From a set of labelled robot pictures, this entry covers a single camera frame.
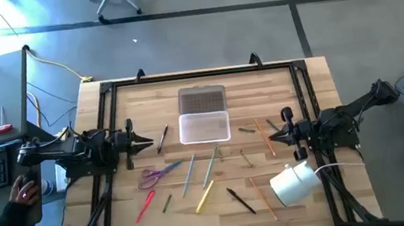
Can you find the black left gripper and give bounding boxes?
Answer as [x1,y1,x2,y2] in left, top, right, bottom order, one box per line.
[110,115,158,173]

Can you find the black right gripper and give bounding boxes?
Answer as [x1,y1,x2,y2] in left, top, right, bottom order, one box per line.
[264,104,317,165]

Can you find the short grey pencil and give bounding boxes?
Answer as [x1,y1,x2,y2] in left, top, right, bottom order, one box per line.
[265,117,281,133]

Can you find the orange pencil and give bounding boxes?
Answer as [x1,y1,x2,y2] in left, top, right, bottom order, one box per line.
[248,175,278,224]
[254,116,277,159]

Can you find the purple pen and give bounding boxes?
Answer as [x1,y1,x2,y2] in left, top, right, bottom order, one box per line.
[153,123,172,155]

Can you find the short dark marker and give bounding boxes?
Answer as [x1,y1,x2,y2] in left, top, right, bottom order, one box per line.
[237,125,257,136]

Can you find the purple-handled teal scissors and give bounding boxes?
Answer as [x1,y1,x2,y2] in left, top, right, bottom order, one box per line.
[134,159,187,191]

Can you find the blue-grey pencil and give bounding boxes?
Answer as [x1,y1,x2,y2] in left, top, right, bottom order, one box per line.
[176,153,201,199]

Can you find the red pen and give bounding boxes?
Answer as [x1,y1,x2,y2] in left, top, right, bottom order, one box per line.
[131,189,159,224]

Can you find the clear plastic supply box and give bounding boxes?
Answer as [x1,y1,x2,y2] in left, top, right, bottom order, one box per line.
[173,82,233,147]

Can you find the short dark green pencil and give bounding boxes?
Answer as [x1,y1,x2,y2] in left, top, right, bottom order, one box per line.
[159,193,175,215]

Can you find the light green pencil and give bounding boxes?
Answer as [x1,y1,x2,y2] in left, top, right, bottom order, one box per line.
[197,144,224,190]

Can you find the black pen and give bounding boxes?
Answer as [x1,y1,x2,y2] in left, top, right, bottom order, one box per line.
[226,184,258,218]

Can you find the yellow pen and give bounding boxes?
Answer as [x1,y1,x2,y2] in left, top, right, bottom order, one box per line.
[191,179,218,215]

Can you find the white cylindrical device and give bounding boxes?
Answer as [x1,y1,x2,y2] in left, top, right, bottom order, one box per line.
[268,159,325,209]

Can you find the white blue cup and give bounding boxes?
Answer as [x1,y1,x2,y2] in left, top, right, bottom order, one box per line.
[38,177,55,198]

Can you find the person's hand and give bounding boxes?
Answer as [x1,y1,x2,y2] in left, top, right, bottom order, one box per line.
[6,172,42,209]

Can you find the white cable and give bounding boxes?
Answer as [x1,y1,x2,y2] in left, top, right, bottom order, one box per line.
[313,159,367,175]

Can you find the yellow extension cable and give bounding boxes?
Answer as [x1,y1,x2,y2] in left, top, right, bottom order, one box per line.
[26,41,94,90]

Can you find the black aluminium table frame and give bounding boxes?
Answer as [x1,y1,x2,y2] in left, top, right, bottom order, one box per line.
[38,49,385,226]

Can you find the black floor cable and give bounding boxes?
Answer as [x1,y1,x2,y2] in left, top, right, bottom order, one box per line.
[26,76,80,129]

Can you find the red-handled screwdriver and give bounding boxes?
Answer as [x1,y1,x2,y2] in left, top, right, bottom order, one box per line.
[0,104,15,135]

